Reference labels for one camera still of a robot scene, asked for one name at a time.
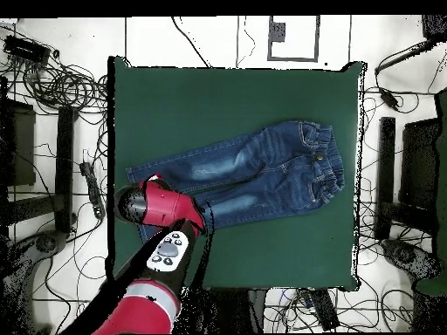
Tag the black rod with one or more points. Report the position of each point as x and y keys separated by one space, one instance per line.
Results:
x=401 y=57

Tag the black stand leg bar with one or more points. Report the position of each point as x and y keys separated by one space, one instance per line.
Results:
x=387 y=174
x=64 y=167

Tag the blue denim jeans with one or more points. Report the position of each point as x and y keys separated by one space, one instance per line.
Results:
x=279 y=167

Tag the black power strip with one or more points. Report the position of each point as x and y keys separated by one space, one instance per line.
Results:
x=324 y=309
x=92 y=190

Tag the dark flat panel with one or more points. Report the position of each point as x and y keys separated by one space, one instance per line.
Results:
x=419 y=164
x=22 y=146

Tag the small grey square patch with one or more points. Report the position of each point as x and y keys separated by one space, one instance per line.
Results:
x=278 y=32

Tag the black corner box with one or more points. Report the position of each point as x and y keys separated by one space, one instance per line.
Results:
x=434 y=28

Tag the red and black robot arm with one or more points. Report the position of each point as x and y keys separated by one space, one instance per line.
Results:
x=164 y=206

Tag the black power brick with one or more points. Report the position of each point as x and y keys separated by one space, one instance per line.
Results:
x=389 y=98

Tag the grey square floor frame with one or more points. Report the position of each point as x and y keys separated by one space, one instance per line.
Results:
x=317 y=38

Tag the black round stand base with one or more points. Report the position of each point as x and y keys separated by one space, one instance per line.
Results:
x=47 y=242
x=405 y=254

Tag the dark green table cloth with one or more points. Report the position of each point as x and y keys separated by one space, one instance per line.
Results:
x=209 y=97

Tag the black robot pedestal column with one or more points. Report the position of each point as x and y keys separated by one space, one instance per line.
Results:
x=237 y=310

